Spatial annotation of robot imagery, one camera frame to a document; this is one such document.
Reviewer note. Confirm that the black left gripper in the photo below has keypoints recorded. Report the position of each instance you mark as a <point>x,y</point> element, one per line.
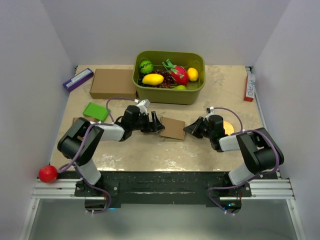
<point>151,126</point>

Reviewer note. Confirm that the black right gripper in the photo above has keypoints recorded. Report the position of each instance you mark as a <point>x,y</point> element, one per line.
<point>194,129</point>

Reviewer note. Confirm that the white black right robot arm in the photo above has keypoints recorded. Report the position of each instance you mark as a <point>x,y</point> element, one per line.
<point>259,151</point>

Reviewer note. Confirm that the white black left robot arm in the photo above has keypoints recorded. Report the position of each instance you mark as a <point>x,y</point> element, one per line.
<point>79,143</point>

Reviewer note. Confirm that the green small box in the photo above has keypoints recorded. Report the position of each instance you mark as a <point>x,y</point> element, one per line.
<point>96,111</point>

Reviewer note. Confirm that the large closed cardboard box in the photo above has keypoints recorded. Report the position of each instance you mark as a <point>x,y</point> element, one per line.
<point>109,83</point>

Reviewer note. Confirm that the red white toothpaste box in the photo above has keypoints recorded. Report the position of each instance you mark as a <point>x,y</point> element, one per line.
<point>249,91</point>

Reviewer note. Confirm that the small brown cardboard box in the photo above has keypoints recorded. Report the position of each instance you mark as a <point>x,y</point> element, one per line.
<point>75,120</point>

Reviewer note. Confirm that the purple rectangular box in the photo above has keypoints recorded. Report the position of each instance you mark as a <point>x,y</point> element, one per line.
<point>78,80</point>

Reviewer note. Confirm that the round yellow sponge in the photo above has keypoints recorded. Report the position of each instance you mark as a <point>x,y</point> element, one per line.
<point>228,128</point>

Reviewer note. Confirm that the olive green plastic bin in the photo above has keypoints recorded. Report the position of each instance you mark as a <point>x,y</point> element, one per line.
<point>166,95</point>

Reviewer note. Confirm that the green toy lime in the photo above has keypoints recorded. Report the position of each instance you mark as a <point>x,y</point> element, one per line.
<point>180,87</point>

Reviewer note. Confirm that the dark toy grapes bunch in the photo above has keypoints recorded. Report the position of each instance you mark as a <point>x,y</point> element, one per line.
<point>168,82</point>

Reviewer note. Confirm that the yellow toy mango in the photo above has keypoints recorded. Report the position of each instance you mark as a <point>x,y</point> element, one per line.
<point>152,79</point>

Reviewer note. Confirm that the pink toy dragon fruit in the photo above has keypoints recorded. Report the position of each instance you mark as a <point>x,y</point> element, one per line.
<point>178,73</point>

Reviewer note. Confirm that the yellow toy lemon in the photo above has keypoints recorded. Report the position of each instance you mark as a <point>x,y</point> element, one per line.
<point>193,74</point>

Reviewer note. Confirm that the green toy watermelon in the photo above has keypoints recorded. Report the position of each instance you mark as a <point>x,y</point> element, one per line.
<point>146,67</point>

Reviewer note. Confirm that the red toy tomato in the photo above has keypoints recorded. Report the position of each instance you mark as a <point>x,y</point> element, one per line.
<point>48,174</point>

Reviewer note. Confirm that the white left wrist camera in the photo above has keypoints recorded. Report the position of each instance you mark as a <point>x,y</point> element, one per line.
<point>143,103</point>

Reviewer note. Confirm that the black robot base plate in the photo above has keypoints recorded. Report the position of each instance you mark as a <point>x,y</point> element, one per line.
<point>177,188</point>

